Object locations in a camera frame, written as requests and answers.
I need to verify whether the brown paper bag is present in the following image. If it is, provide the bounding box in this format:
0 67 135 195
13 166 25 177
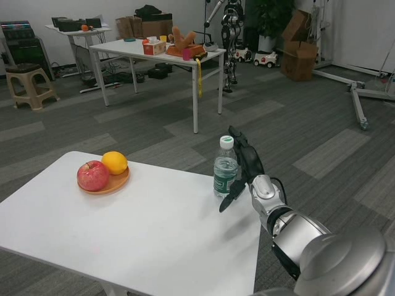
128 15 143 39
115 17 133 40

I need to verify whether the potted green plant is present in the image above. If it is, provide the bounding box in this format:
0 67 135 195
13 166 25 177
252 0 296 53

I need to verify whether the white gantry stand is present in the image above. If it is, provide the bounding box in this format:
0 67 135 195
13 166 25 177
310 0 395 130

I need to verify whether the white toy car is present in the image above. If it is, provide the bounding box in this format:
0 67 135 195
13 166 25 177
252 51 278 69
233 46 252 64

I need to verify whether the black bag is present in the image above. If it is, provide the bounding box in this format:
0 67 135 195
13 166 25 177
134 4 164 18

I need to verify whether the beige plastic stool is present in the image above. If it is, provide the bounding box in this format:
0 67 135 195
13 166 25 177
5 63 61 112

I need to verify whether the yellow tape measure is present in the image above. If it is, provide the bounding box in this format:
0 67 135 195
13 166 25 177
193 52 209 99

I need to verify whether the orange tissue box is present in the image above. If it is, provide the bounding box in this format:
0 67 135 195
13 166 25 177
141 36 167 56

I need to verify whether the yellow lemon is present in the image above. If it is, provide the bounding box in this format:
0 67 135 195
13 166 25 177
101 151 128 176

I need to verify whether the clear plastic water bottle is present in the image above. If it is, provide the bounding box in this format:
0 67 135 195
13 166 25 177
212 135 239 199

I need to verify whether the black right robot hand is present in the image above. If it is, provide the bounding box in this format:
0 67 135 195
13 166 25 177
218 125 267 213

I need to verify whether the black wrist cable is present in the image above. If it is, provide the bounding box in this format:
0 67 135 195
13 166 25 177
270 177 288 206

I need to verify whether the round wooden plate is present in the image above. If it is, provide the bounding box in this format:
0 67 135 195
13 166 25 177
77 166 131 195

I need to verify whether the red apple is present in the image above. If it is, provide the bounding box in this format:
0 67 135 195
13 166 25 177
77 160 110 192

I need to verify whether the standing humanoid robot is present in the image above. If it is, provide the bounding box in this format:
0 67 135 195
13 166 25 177
203 0 246 93

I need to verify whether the long white metal-leg table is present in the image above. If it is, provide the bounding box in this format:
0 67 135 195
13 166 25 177
88 38 227 134

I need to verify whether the black equipment cabinet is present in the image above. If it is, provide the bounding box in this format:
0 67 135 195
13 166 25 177
0 20 56 81

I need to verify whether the black case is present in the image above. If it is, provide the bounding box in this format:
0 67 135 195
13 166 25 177
147 63 172 80

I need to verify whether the orange tray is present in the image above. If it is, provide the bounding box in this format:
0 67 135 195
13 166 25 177
165 43 206 58

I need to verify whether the brown plush toy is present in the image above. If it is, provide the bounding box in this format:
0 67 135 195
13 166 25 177
168 26 198 50

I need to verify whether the white table leg base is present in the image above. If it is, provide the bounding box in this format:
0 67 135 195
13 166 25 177
103 282 124 296

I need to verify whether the long black box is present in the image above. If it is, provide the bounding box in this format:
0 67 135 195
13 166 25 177
51 17 84 32

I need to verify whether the brown cardboard box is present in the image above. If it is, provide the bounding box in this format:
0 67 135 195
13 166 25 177
280 39 318 82
141 12 173 39
281 9 311 43

